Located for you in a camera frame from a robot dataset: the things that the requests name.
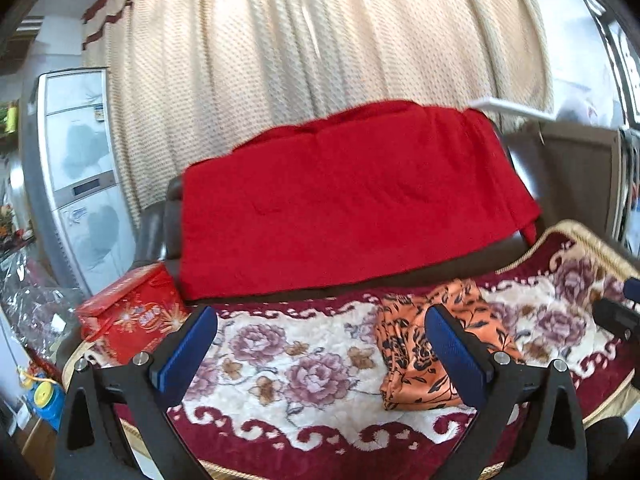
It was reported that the white rack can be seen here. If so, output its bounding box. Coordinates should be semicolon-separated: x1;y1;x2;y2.
469;94;557;123

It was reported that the red cloth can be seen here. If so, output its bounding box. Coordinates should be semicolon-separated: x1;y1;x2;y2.
177;100;542;302

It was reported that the red gift box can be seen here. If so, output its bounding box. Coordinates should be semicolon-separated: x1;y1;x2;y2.
75;261;191;367

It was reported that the brown wooden panel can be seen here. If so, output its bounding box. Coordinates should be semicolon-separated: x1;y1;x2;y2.
502;121;623;257

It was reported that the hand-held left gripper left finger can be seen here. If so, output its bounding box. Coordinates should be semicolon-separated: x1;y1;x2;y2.
55;304;226;480

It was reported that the white standing air conditioner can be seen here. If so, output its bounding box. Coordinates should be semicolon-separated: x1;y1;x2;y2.
19;66;138;297

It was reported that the blue yellow toy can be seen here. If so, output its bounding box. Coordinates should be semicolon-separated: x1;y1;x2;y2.
17;364;67;433

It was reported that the floral maroon white blanket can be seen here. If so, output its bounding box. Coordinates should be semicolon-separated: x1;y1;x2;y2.
62;219;640;480

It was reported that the beige curtain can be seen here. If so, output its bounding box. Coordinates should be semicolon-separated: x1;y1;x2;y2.
81;0;556;213

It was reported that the dark leather sofa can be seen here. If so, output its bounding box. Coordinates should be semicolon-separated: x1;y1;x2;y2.
131;120;546;306

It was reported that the clear plastic wrap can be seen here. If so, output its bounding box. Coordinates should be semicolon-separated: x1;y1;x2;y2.
0;247;88;361

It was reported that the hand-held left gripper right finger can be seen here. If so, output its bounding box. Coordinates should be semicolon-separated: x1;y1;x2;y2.
424;304;588;480

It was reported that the orange patterned garment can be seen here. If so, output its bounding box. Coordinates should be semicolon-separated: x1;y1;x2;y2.
375;279;526;412

